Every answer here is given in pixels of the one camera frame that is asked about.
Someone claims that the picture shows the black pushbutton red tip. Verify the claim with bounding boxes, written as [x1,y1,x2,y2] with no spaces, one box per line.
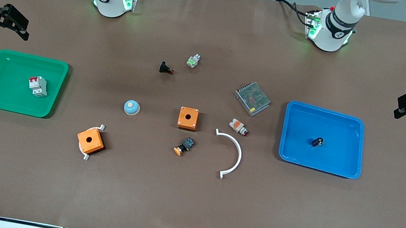
[158,61,176,76]

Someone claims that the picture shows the white switch green centre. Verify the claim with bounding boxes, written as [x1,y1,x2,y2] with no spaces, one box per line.
[186,52,202,70]

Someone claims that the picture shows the white semicircular bracket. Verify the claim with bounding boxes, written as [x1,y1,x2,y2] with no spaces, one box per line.
[78,121,107,164]
[208,129,246,182]

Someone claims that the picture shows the blue plastic tray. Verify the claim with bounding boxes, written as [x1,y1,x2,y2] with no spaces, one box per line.
[276,99,371,181]

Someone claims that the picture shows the blue dome buzzer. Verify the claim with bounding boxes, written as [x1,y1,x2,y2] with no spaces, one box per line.
[122,99,142,117]

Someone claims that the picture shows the white orange red switch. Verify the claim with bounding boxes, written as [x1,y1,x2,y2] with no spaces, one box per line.
[227,118,251,138]

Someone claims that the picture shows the metal mesh power supply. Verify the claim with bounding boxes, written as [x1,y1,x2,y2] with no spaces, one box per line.
[231,79,274,120]

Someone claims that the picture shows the orange square button box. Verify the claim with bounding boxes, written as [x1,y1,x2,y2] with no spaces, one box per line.
[176,106,200,132]

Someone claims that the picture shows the yellow mushroom pushbutton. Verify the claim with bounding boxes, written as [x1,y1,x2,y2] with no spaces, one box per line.
[172,135,197,159]

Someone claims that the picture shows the brown table mat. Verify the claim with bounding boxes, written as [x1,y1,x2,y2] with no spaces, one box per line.
[0,0,406,228]

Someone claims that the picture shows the black base cable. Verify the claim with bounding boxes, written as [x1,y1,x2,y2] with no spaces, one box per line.
[272,0,314,27]

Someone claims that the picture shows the green plastic tray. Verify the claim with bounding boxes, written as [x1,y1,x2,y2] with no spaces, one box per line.
[0,49,71,121]

